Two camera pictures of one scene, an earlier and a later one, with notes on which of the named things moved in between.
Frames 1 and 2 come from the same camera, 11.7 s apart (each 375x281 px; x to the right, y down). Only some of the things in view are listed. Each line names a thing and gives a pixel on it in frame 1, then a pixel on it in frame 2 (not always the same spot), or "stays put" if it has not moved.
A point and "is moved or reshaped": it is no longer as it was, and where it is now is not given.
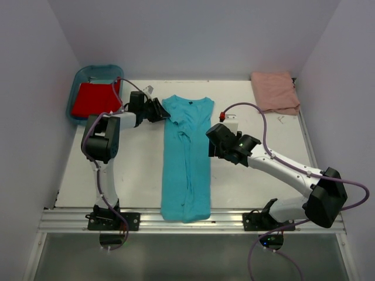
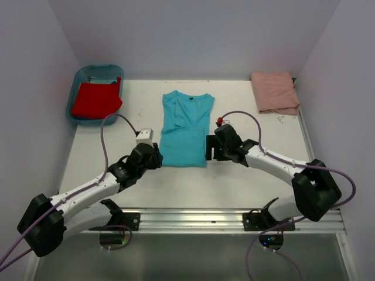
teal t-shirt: x=186 y=180 is moved or reshaped
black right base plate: x=265 y=222 stays put
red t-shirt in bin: x=91 y=98 stays put
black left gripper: x=159 y=112 → x=157 y=157
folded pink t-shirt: x=275 y=92 stays put
